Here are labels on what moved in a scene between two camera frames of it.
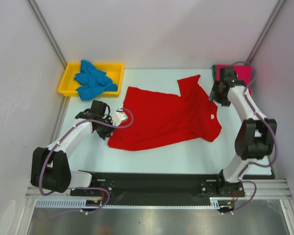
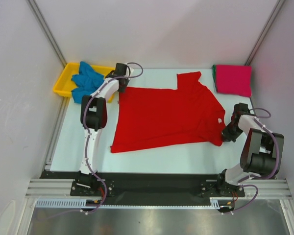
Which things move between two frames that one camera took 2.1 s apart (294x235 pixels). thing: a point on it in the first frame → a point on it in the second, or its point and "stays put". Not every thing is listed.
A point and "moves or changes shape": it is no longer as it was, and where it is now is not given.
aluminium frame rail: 273,189 stays put
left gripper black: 104,135 → 126,80
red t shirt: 161,119 moves or changes shape
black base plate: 132,188 stays put
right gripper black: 214,96 → 226,134
